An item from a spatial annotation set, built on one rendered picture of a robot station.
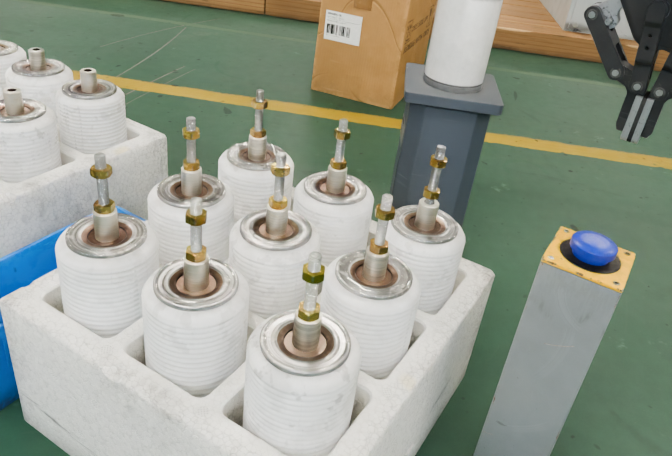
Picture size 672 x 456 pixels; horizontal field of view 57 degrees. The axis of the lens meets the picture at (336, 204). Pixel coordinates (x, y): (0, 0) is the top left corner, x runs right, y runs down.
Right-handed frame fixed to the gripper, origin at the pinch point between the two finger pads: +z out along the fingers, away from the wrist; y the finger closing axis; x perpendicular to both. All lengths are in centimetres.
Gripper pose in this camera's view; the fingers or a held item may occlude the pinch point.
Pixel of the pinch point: (638, 117)
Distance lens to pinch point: 54.7
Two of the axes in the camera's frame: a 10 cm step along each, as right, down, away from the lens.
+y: 8.4, 3.5, -4.1
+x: 5.3, -3.8, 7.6
